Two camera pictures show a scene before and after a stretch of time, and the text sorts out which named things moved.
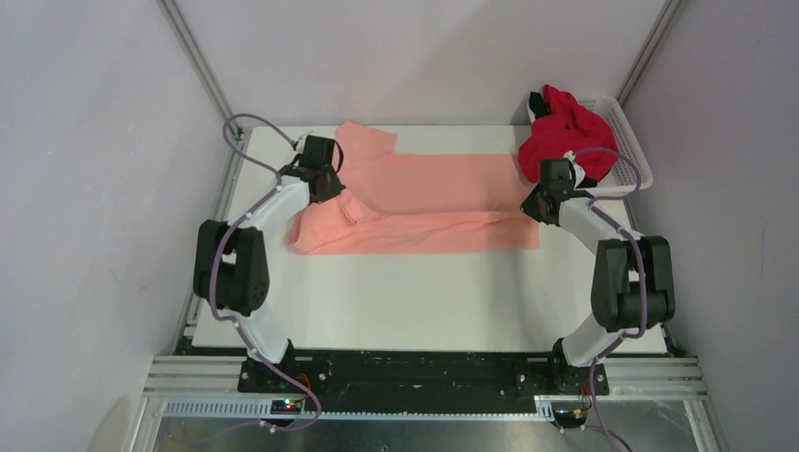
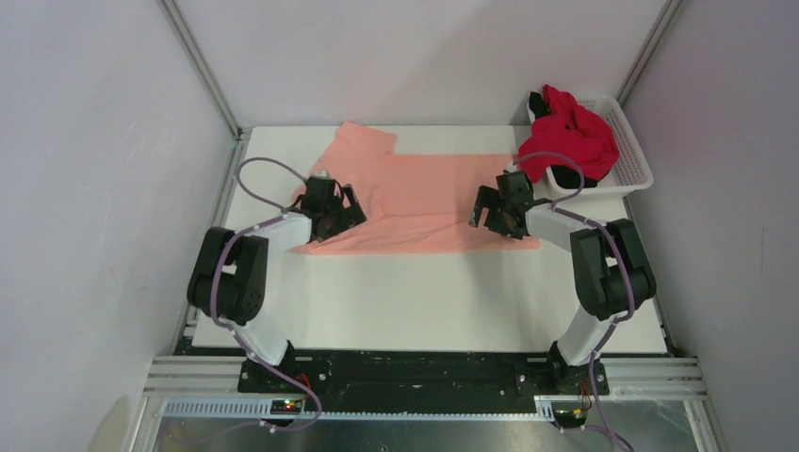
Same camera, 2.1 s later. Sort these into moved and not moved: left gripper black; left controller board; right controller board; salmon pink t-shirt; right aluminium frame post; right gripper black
Moved: left gripper black; right gripper black
Not moved: right controller board; salmon pink t-shirt; left controller board; right aluminium frame post
